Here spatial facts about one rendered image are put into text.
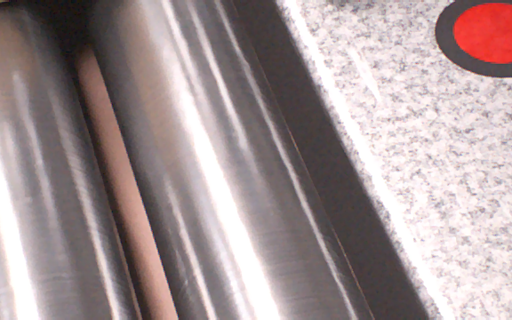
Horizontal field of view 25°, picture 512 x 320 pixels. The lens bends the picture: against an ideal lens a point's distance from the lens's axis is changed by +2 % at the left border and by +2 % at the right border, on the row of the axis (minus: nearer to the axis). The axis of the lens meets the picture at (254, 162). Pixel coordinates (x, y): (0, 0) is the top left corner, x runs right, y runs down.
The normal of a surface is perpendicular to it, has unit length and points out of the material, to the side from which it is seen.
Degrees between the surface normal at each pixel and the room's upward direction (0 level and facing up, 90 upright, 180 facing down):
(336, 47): 0
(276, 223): 14
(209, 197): 22
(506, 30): 0
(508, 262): 0
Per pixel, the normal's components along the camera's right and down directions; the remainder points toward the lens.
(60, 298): 0.16, -0.68
